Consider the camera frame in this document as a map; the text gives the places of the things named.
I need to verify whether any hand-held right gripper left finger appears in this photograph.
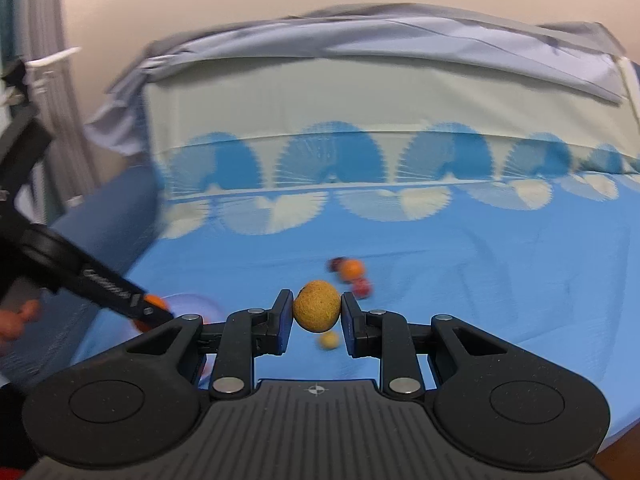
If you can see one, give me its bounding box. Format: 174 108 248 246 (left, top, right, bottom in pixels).
125 288 295 401

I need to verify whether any lilac round plate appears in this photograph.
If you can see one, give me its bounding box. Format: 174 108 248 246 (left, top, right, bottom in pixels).
127 293 226 391

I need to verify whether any grey cloth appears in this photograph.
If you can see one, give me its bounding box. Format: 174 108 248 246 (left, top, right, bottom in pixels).
84 2 630 162

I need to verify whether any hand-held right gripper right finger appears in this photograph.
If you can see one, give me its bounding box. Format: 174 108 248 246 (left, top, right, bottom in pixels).
340 292 513 400

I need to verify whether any grey curtain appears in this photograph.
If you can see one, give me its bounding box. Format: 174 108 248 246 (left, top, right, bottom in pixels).
0 0 98 213

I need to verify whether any blue fan-print blanket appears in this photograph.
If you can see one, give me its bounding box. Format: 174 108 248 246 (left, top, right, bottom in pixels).
75 52 640 461

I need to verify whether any tan round potato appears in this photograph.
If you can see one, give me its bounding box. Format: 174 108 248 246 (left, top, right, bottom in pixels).
292 280 342 334

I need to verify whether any person's left hand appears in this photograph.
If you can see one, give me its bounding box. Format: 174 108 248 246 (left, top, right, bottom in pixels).
0 300 43 345

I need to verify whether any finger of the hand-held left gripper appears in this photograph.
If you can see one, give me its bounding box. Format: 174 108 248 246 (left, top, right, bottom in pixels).
52 259 176 326

